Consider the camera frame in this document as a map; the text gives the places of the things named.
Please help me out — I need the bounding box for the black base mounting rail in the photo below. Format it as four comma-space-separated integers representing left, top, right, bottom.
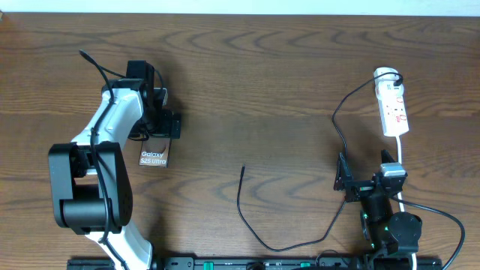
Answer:
66, 256, 443, 270

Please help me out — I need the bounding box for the black USB charging cable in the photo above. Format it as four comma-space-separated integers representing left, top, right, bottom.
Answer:
236, 71, 404, 253

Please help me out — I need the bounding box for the white power strip cord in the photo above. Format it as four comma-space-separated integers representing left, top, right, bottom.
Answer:
395, 135, 418, 270

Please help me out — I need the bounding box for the white power strip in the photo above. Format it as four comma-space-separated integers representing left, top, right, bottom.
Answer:
373, 67, 409, 137

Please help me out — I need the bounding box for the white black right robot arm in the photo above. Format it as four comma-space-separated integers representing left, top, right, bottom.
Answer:
334, 150, 422, 269

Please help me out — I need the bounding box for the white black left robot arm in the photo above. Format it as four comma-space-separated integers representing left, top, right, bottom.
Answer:
48, 79, 181, 269

